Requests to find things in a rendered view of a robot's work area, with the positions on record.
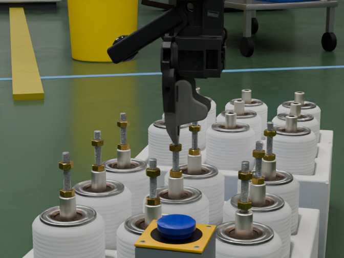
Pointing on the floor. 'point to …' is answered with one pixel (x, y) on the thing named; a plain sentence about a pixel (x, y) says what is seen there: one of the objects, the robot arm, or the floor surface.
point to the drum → (99, 26)
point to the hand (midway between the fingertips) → (171, 132)
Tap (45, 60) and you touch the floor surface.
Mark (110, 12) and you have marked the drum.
